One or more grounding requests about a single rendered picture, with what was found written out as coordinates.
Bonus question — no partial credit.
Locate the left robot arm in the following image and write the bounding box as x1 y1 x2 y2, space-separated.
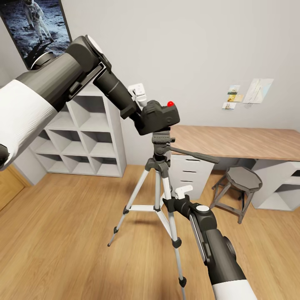
0 35 147 171

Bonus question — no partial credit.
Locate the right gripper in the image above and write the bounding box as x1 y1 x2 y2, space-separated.
162 195 192 215

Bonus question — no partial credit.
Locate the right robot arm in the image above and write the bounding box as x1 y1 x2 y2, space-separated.
162 185 257 300

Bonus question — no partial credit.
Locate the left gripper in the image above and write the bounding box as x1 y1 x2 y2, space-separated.
105 80 146 127

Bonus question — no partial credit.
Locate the digital camera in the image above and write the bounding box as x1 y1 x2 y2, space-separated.
133 100 180 136

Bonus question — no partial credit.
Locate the camera tripod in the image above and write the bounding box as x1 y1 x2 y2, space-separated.
108 126 220 300

